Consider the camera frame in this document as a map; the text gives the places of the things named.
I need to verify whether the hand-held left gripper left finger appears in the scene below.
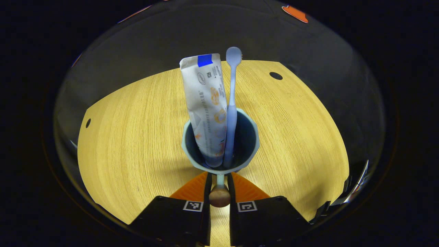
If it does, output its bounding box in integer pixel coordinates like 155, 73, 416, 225
129, 172, 213, 247

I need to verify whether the wooden desktop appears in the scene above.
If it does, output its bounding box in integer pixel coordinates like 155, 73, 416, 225
77, 60, 350, 247

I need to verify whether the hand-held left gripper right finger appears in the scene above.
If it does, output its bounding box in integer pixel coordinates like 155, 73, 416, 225
227, 172, 311, 247

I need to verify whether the light blue toothbrush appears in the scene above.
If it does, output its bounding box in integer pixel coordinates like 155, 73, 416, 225
223, 47, 242, 169

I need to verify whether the blue cup with wooden handle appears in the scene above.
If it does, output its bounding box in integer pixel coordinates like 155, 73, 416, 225
182, 108, 260, 208

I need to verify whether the white toothpaste tube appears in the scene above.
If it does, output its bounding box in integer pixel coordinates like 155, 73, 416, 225
179, 53, 228, 168

